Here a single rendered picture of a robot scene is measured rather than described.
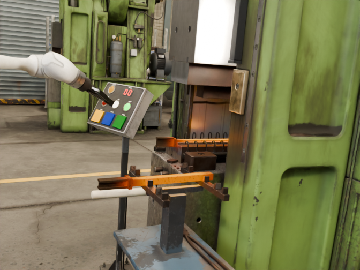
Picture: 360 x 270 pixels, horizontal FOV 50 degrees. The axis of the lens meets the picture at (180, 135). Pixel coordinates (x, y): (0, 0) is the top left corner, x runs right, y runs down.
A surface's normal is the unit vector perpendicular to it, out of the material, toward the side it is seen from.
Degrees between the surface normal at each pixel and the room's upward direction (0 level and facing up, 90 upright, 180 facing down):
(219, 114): 90
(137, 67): 79
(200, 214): 90
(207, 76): 90
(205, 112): 90
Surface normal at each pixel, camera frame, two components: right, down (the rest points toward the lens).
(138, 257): 0.08, -0.98
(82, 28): 0.37, 0.19
